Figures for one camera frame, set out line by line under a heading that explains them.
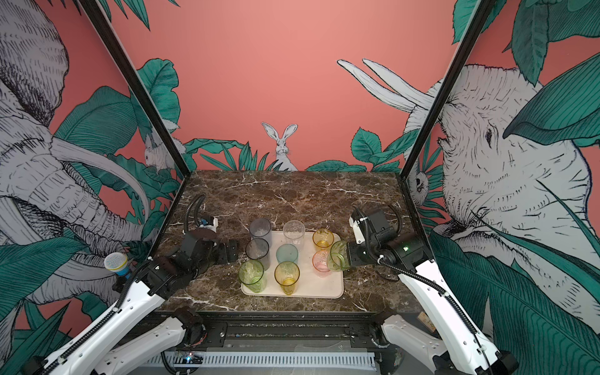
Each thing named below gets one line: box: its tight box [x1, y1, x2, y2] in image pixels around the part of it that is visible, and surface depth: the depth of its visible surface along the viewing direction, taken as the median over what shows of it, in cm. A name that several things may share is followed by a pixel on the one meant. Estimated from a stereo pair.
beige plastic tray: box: [241, 230, 345, 300], surface depth 85 cm
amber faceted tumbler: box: [312, 228, 335, 253], surface depth 92 cm
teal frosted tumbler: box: [275, 243, 299, 264], surface depth 85 cm
